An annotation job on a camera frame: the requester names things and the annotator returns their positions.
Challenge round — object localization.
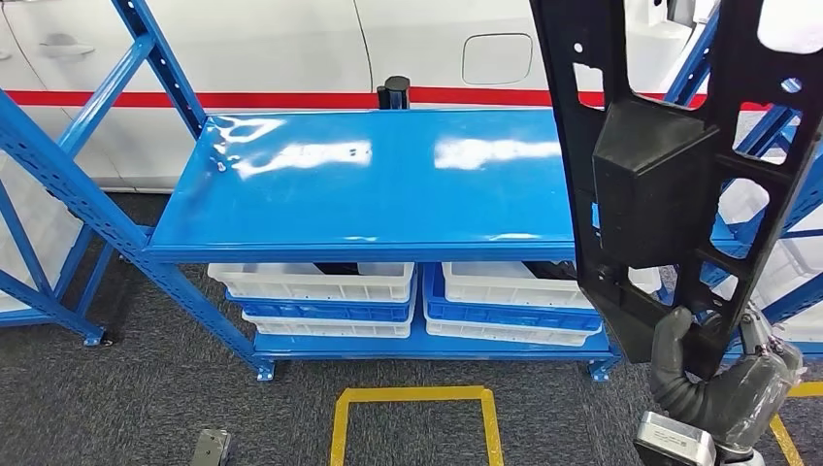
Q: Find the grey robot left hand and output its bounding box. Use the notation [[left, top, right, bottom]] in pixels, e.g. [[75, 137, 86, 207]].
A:
[[189, 429, 232, 466]]

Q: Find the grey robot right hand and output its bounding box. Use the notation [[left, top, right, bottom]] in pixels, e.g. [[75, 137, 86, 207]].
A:
[[649, 305, 807, 451]]

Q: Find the yellow floor tape square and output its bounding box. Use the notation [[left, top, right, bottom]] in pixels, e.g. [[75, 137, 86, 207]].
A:
[[768, 382, 823, 466]]

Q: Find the blue plastic crate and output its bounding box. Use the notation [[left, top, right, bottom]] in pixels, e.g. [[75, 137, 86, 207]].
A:
[[422, 263, 605, 334], [224, 273, 419, 323]]

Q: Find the white car with red stripe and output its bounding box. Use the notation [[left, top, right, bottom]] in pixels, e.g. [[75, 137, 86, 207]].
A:
[[0, 0, 715, 194]]

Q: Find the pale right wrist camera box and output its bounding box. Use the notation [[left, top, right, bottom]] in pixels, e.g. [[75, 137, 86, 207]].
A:
[[633, 411, 719, 466]]

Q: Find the black upright post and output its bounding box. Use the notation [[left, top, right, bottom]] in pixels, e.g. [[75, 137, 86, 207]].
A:
[[377, 76, 412, 111]]

